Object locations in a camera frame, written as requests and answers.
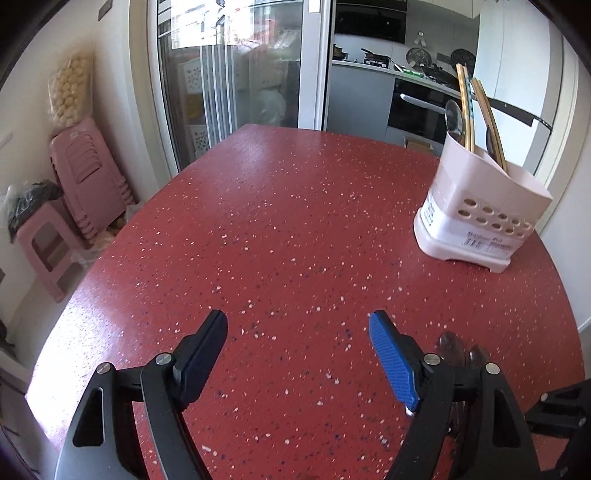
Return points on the clear plastic bag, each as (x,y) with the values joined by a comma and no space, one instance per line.
(92,247)

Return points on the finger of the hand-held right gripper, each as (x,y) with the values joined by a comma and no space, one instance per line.
(558,404)

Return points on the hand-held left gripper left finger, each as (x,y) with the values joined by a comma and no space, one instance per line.
(203,357)

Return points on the black frying pan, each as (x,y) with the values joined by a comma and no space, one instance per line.
(376,57)

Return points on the black range hood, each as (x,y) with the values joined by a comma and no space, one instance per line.
(369,23)

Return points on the white plastic bag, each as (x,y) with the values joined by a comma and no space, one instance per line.
(272,106)

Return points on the cardboard box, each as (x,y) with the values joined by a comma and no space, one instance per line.
(420,144)

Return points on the stack of pink stools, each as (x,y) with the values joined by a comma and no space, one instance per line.
(87,166)

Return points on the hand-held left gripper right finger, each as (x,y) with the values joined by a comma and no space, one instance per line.
(392,364)

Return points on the bag of pale balls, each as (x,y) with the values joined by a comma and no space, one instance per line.
(69,92)

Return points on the grey kitchen cabinet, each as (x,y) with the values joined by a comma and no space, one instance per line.
(355,101)

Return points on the pink plastic stool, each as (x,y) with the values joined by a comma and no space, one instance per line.
(46,242)

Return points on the white patterned box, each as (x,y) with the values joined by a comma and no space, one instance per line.
(199,141)
(190,77)

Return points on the black built-in oven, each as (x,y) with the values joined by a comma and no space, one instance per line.
(415,115)

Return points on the round metal spoon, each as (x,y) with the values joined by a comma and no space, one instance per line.
(453,117)

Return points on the pink plastic utensil holder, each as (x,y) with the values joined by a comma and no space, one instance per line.
(466,198)

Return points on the black plastic bag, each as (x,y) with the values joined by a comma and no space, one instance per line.
(32,201)

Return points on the sliding glass door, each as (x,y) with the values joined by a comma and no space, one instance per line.
(231,69)

